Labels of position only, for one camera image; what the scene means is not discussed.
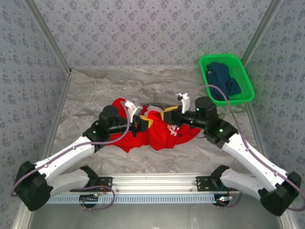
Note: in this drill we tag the red t-shirt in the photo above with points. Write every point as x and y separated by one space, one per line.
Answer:
162 140

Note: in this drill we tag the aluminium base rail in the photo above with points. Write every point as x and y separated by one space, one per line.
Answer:
152 182

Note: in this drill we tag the small black circuit board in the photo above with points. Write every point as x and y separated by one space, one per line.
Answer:
87 199
224 202

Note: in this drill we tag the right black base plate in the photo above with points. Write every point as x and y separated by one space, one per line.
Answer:
202 183

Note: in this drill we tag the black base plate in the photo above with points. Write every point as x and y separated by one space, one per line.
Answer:
202 183
104 181

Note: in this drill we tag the aluminium frame post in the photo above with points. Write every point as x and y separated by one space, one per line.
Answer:
21 220
41 17
287 223
266 17

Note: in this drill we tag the green plastic basket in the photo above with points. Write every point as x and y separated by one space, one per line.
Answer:
240 69

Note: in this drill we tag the aluminium table side rail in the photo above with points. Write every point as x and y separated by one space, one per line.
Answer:
256 133
59 112

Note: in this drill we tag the dark blue cloth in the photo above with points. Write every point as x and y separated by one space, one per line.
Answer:
221 78

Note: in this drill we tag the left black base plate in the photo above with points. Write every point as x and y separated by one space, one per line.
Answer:
104 181

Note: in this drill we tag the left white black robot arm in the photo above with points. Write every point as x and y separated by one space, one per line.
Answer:
64 155

